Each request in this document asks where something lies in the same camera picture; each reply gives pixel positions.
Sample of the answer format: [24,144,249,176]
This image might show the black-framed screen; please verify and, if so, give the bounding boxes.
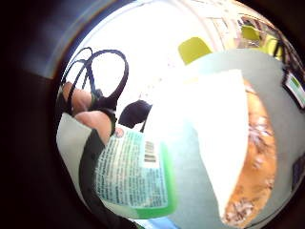
[281,68,305,110]

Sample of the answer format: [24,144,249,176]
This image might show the black cable loops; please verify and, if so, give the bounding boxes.
[61,46,131,108]

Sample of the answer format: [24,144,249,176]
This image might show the light blue object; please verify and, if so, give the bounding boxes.
[134,217,182,229]

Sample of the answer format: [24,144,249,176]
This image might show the yellow-green chair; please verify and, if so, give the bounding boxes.
[240,24,261,42]
[258,33,284,60]
[177,36,214,66]

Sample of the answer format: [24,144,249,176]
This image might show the dark blue object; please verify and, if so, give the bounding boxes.
[291,156,305,192]

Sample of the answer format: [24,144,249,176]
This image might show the green bottle with printed label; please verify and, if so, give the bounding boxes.
[94,124,178,220]

